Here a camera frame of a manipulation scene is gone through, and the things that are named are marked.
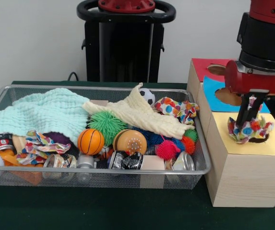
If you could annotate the small toy soccer ball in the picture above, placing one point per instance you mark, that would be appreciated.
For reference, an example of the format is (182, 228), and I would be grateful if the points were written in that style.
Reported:
(148, 95)

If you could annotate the cream waffle cloth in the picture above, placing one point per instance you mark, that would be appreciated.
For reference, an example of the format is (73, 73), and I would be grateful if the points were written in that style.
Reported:
(147, 117)

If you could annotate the orange toy basketball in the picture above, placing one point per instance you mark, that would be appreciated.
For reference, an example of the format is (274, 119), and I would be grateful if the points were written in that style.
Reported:
(90, 141)

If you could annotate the wooden box with three holes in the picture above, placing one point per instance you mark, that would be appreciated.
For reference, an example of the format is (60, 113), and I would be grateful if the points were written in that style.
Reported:
(245, 179)

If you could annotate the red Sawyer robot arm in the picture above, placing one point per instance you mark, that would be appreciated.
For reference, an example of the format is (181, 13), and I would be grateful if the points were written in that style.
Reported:
(264, 36)

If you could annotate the mint green waffle cloth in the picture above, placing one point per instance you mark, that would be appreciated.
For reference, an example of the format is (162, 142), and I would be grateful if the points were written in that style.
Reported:
(43, 112)

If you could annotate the shallow mesh bin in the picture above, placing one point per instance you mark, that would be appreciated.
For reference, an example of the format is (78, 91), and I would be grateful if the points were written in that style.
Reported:
(103, 178)

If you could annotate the green spiky rubber ball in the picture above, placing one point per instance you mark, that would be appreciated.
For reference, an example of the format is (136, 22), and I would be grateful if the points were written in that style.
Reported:
(103, 123)

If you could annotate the crushed silver can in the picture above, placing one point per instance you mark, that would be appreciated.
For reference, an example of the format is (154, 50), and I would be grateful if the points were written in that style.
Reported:
(186, 163)

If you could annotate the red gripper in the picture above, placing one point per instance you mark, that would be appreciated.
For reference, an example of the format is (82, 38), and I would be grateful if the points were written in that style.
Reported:
(247, 82)

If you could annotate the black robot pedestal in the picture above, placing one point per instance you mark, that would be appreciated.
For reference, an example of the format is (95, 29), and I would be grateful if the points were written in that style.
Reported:
(118, 60)

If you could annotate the colourful polka dot cloth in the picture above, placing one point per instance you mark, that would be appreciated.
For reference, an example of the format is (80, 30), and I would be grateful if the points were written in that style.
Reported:
(173, 107)
(39, 146)
(250, 133)

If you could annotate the hamburger toy ball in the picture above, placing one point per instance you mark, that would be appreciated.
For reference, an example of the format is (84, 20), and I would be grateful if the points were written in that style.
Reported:
(128, 142)

